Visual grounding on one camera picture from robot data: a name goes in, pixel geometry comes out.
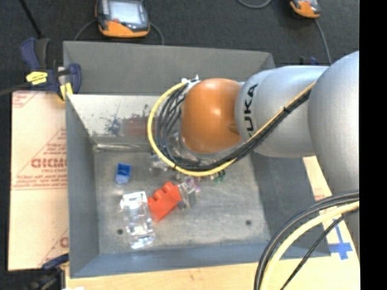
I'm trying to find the orange-red studded toy block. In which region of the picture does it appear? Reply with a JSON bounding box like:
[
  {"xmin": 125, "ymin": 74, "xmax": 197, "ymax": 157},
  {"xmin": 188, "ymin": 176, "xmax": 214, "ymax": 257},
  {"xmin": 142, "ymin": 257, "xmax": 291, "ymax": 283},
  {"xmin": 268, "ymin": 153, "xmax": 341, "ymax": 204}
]
[{"xmin": 147, "ymin": 181, "xmax": 183, "ymax": 223}]

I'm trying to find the small clear plastic thing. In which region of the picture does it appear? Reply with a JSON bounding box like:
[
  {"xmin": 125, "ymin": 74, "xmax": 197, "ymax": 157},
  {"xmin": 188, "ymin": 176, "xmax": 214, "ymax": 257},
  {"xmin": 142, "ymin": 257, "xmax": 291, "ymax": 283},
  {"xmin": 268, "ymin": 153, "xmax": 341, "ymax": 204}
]
[{"xmin": 149, "ymin": 153, "xmax": 169, "ymax": 173}]

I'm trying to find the small blue block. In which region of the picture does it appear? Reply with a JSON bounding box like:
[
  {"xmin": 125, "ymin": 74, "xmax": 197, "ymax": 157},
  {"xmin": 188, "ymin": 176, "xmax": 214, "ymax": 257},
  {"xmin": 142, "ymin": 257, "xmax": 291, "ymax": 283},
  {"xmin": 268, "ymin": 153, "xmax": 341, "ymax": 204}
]
[{"xmin": 114, "ymin": 163, "xmax": 132, "ymax": 185}]

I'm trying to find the brown cardboard board, red print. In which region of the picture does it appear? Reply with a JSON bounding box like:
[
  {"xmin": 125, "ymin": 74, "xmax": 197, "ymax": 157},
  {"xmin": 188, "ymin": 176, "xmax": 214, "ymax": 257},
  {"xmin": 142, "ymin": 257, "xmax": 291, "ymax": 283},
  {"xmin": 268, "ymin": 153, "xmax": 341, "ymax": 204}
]
[{"xmin": 7, "ymin": 89, "xmax": 70, "ymax": 272}]

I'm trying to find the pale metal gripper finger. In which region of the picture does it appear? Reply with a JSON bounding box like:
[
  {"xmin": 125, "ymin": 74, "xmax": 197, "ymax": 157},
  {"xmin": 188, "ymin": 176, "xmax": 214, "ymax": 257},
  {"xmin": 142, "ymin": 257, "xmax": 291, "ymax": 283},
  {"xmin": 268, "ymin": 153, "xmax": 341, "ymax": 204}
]
[
  {"xmin": 178, "ymin": 182, "xmax": 191, "ymax": 210},
  {"xmin": 188, "ymin": 181, "xmax": 200, "ymax": 208}
]

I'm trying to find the grey metal bin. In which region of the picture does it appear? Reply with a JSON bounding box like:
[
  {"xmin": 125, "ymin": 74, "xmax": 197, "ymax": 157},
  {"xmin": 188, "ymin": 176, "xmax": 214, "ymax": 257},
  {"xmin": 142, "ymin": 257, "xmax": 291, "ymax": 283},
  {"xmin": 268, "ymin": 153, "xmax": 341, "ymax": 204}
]
[{"xmin": 62, "ymin": 40, "xmax": 331, "ymax": 279}]

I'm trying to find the clear plastic box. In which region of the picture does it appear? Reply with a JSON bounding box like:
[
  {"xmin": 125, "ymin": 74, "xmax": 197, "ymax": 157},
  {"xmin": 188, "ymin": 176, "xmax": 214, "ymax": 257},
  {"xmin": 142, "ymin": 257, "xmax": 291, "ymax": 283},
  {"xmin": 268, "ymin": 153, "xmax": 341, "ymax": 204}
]
[{"xmin": 119, "ymin": 190, "xmax": 156, "ymax": 250}]

